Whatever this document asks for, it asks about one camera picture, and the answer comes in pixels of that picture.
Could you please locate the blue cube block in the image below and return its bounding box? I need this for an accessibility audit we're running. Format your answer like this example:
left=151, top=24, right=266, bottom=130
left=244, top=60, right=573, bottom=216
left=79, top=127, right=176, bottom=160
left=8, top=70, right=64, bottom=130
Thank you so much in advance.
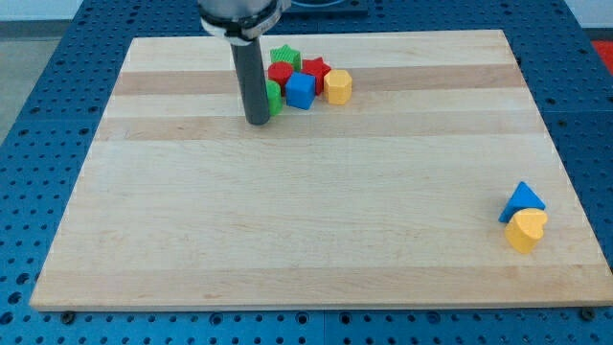
left=285, top=72, right=316, bottom=110

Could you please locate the green cylinder block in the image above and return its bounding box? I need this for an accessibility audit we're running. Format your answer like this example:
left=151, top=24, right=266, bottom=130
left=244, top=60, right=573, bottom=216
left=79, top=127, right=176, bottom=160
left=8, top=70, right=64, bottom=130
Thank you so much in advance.
left=266, top=80, right=283, bottom=116

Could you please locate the light wooden board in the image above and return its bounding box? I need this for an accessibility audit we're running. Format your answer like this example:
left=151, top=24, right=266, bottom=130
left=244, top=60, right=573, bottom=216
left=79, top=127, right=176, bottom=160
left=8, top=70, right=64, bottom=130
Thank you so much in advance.
left=30, top=30, right=612, bottom=311

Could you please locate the yellow hexagon block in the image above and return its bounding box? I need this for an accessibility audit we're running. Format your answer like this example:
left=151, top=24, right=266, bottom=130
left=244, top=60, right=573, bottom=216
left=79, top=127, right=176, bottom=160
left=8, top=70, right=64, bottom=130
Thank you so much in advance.
left=324, top=69, right=352, bottom=105

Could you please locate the red cylinder block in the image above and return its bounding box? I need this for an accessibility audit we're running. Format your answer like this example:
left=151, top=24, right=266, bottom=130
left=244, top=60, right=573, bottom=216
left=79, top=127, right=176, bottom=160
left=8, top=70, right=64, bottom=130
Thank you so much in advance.
left=267, top=61, right=294, bottom=97

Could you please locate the red star block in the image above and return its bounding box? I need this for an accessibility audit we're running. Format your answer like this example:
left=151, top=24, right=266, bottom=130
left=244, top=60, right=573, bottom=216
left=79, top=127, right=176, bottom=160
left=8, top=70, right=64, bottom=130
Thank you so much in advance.
left=301, top=57, right=331, bottom=96

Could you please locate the green star block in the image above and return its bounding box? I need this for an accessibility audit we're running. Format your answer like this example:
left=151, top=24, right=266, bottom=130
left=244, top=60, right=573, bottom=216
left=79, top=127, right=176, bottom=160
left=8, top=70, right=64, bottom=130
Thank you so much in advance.
left=270, top=44, right=302, bottom=72

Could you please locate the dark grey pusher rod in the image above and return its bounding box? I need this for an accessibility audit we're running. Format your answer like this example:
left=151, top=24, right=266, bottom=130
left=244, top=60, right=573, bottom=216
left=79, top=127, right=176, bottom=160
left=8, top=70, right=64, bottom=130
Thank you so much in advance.
left=232, top=38, right=270, bottom=126

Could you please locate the blue triangle block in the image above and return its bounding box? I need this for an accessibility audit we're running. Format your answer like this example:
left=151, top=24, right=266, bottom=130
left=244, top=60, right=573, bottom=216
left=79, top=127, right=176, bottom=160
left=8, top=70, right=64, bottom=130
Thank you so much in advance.
left=498, top=181, right=546, bottom=223

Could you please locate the yellow heart block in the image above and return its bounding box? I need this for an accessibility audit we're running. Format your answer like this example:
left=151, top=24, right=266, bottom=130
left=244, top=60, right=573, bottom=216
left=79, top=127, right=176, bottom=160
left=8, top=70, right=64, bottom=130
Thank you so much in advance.
left=504, top=208, right=549, bottom=254

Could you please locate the black bolt front left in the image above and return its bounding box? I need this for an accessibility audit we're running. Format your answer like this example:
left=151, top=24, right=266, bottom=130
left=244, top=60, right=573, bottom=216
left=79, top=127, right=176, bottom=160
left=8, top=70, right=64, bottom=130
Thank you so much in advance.
left=59, top=311, right=76, bottom=325

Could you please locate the black bolt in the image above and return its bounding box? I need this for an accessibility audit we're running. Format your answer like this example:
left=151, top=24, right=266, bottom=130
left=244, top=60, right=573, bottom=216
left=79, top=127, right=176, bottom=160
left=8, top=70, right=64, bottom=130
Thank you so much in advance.
left=59, top=311, right=76, bottom=325
left=579, top=308, right=596, bottom=322

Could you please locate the black bolt front right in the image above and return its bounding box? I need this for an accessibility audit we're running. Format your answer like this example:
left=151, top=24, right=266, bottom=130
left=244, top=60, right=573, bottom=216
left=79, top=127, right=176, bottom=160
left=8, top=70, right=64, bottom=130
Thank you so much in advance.
left=579, top=308, right=596, bottom=322

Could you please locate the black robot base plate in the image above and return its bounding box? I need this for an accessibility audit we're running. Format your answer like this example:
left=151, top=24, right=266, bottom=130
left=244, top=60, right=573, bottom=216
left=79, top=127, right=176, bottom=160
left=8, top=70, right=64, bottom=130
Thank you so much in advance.
left=284, top=0, right=369, bottom=15

